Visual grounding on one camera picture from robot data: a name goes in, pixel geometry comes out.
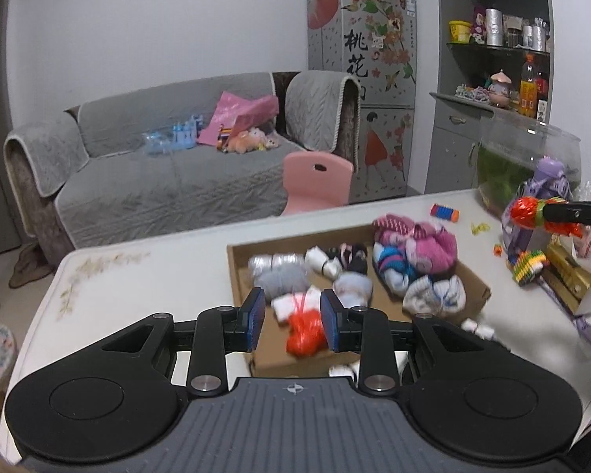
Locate yellow cup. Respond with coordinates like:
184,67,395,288
448,20,474,45

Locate white grey sock bundle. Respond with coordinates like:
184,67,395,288
403,275,466,317

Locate dark bottle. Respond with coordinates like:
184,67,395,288
536,76,550,122

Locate blue toy castle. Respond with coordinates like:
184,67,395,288
145,115,208,155

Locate pink teapot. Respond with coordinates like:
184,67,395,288
489,70,513,108

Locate yellow box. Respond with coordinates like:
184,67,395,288
544,244,591,302

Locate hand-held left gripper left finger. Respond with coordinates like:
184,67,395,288
86,286,268,398

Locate purple water bottle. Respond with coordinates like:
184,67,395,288
502,155,573,257

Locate black sock bundle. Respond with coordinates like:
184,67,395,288
327,244,371,277

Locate colourful block toy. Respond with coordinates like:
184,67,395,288
512,250,552,287

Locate brown cloth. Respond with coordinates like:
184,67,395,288
8,242,56,289

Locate blue and grey sock bundle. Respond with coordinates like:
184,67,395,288
373,242,420,297

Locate grey cabinet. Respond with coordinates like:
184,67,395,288
424,0,555,198

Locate glass fish bowl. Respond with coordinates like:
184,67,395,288
475,121,583,216

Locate blue orange toy block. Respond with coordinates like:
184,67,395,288
431,203,461,222

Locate orange drink bottle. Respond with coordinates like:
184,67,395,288
519,54,541,118

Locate orange bag bundle green band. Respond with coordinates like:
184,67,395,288
509,196,585,238

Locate fluffy pink sock bundle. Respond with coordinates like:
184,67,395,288
406,222,458,275

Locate white sock bundle pink band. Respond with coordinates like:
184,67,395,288
271,290,323,329

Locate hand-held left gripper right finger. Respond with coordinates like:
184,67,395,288
320,288,511,398

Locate cardboard box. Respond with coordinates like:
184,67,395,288
227,224,492,379

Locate orange plastic bag bundle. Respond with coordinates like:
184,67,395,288
286,310,329,358

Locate grey sofa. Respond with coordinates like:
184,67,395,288
2,71,363,253

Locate orange plush toy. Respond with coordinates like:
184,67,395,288
224,127,281,155

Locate small white bag bundle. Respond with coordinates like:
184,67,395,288
460,318,498,341
329,361,361,380

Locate pink dotted sock bundle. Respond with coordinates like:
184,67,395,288
372,214,415,245

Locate pink chair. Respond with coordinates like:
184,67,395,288
282,152,354,216

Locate silver can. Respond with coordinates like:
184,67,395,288
522,24,548,53
485,8,504,48

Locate grey sock bundle clear wrap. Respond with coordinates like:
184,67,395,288
249,252,310,301

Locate flower-printed refrigerator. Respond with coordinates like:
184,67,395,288
305,0,418,203

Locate light blue sock bundle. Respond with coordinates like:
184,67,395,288
332,272,374,309

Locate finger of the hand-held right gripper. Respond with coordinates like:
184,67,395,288
542,200,591,228

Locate white desktop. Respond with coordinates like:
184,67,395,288
0,187,591,454

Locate pink plastic bag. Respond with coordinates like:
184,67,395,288
197,90,280,147

